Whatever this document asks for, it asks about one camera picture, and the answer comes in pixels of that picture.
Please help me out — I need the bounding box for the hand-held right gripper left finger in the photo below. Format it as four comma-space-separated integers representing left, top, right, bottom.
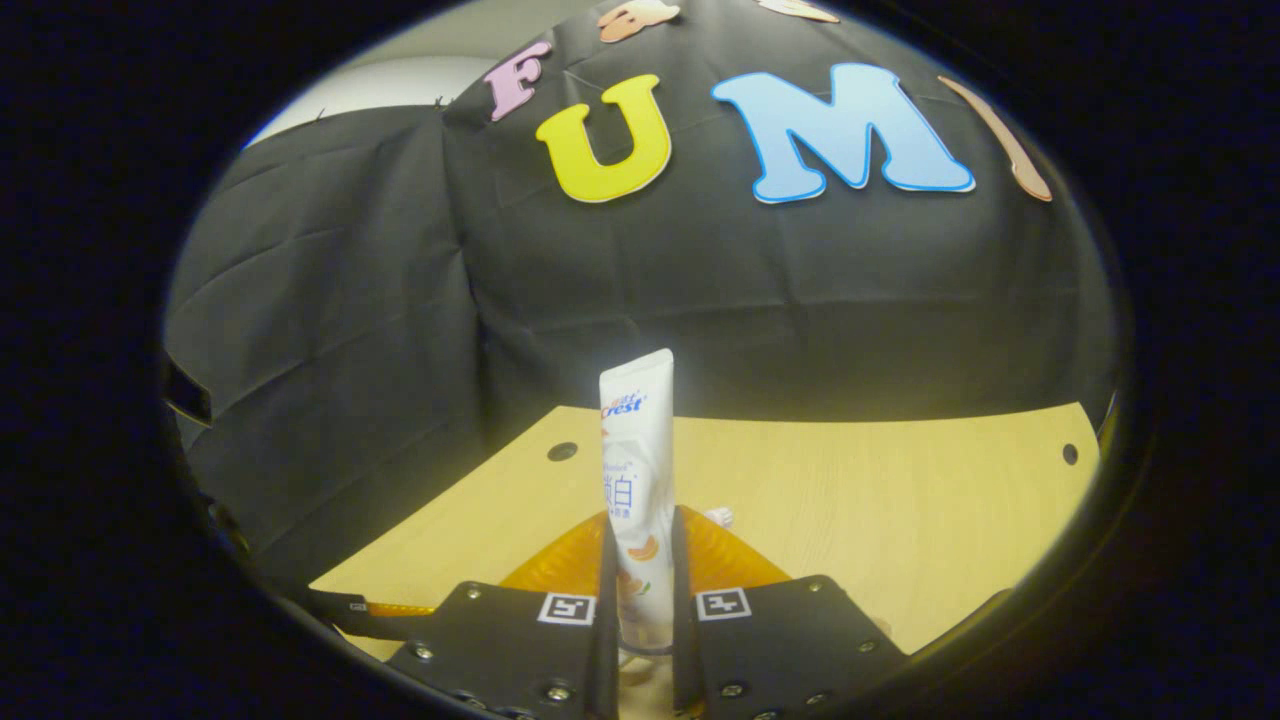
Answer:
385, 510, 619, 720

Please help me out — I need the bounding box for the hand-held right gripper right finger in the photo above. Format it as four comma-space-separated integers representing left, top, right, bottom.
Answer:
672, 505, 911, 720

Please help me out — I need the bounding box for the white toothpaste tube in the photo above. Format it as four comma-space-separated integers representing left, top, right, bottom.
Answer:
598, 348, 677, 656

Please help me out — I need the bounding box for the wooden desktop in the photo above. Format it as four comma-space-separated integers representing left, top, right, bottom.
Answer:
310, 403, 1101, 661

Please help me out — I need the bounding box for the black backdrop cloth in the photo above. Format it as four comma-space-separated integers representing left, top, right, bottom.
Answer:
165, 0, 1121, 586

